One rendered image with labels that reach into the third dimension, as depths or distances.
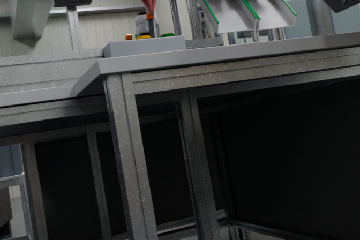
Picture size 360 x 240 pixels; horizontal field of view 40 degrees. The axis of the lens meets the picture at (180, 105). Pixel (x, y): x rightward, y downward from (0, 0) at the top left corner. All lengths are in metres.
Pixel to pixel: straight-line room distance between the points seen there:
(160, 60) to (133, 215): 0.29
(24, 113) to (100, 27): 10.00
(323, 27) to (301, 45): 1.57
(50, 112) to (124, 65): 0.35
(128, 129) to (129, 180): 0.09
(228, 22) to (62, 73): 0.60
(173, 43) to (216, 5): 0.43
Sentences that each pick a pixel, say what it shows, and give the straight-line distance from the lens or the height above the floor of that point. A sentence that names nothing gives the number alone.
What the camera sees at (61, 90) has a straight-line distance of 1.21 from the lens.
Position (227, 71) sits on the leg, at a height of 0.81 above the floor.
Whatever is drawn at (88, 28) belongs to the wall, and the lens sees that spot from 11.12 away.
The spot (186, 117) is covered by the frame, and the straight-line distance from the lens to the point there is 1.30.
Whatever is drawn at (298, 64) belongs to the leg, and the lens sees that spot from 1.10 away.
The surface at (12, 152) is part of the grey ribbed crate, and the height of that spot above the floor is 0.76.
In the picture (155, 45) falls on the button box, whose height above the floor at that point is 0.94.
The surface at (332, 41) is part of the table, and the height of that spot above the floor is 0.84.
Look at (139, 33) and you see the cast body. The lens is 1.56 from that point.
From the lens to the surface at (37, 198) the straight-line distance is 2.60.
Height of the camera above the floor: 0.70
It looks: 3 degrees up
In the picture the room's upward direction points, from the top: 10 degrees counter-clockwise
